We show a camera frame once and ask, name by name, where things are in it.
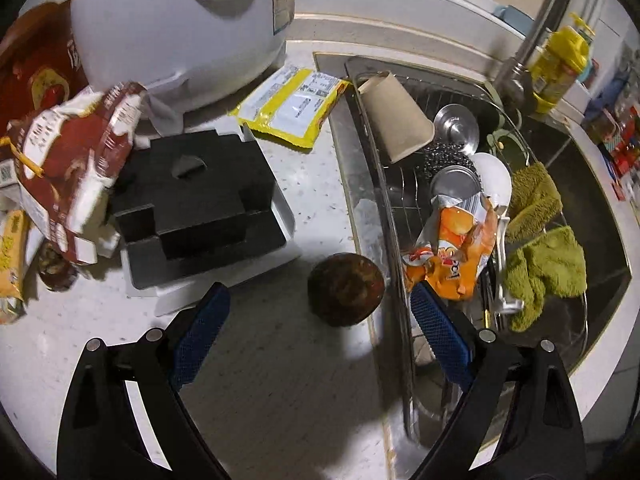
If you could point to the yellow snack packet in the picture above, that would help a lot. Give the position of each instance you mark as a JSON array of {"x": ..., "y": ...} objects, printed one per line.
[{"x": 10, "y": 260}]

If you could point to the red electric cooker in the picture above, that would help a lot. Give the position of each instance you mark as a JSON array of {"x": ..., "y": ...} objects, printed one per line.
[{"x": 35, "y": 70}]

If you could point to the row of colourful shelf goods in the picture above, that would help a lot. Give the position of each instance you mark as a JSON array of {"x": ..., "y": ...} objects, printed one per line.
[{"x": 617, "y": 130}]

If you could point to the brown paper cup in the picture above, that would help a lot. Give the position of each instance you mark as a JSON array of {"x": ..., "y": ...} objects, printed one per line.
[{"x": 397, "y": 115}]

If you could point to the steel sink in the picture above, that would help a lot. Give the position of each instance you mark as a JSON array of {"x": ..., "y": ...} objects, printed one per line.
[{"x": 595, "y": 220}]

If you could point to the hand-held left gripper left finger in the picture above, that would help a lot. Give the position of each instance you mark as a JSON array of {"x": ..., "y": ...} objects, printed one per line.
[{"x": 200, "y": 332}]

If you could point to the dark glass jar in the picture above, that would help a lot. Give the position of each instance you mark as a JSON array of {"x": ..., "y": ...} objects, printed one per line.
[{"x": 56, "y": 270}]

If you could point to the steel faucet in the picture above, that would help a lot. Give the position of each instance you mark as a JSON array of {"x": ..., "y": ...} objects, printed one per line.
[{"x": 520, "y": 70}]

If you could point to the red and white snack bag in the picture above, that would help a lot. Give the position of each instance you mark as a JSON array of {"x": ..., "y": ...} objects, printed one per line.
[{"x": 75, "y": 160}]

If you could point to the steel cup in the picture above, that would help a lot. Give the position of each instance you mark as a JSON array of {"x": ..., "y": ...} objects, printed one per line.
[{"x": 455, "y": 182}]

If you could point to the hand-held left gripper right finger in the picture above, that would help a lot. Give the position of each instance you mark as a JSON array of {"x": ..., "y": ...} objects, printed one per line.
[{"x": 440, "y": 340}]

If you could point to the orange snack bag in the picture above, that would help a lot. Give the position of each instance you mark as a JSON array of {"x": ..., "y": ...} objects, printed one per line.
[{"x": 457, "y": 250}]

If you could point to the yellow bottle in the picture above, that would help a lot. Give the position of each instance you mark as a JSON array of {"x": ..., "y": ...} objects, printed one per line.
[{"x": 557, "y": 60}]

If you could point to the steel bowls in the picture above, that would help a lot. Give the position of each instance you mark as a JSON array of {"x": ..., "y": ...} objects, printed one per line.
[{"x": 457, "y": 125}]

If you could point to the steel dish drain rack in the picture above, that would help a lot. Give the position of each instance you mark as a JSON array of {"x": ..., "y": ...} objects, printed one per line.
[{"x": 395, "y": 195}]

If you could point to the steel wool scrubber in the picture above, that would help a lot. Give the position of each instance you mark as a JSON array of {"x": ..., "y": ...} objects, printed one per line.
[{"x": 442, "y": 157}]

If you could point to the green silicone hook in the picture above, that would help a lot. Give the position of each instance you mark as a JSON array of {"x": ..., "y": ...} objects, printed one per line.
[{"x": 500, "y": 132}]

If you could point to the black foam tray block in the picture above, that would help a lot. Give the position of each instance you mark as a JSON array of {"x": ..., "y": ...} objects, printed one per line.
[{"x": 200, "y": 200}]

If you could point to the yellow food packet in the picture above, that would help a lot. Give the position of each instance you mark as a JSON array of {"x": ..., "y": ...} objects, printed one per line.
[{"x": 295, "y": 105}]

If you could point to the brown round fruit shell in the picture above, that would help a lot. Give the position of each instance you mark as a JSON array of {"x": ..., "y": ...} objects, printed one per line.
[{"x": 346, "y": 290}]

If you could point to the white rice cooker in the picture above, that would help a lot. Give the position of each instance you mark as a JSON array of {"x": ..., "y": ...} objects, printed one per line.
[{"x": 175, "y": 25}]

